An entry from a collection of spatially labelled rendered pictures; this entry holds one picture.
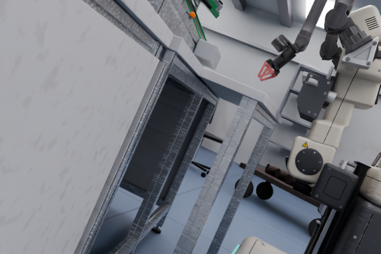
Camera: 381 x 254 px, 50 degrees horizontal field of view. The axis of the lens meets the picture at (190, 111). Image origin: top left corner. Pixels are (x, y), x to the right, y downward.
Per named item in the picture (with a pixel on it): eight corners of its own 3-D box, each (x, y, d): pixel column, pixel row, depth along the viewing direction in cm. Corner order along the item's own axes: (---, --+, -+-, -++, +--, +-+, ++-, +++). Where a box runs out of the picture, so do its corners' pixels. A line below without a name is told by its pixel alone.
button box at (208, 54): (215, 70, 159) (221, 55, 158) (210, 62, 138) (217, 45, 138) (198, 63, 159) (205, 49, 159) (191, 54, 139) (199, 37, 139)
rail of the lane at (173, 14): (199, 77, 174) (209, 54, 174) (151, 27, 86) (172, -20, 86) (187, 72, 175) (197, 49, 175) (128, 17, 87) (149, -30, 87)
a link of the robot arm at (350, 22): (357, 27, 144) (355, 31, 149) (342, 4, 146) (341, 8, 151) (333, 41, 146) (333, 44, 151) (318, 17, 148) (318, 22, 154)
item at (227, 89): (280, 123, 202) (282, 118, 202) (262, 102, 115) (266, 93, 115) (160, 72, 222) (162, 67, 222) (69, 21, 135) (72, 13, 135)
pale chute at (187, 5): (200, 50, 191) (208, 46, 190) (192, 43, 178) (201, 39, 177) (181, -1, 197) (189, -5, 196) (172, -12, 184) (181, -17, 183)
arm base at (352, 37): (373, 37, 140) (368, 46, 151) (361, 18, 142) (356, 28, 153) (350, 50, 141) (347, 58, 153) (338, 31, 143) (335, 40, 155)
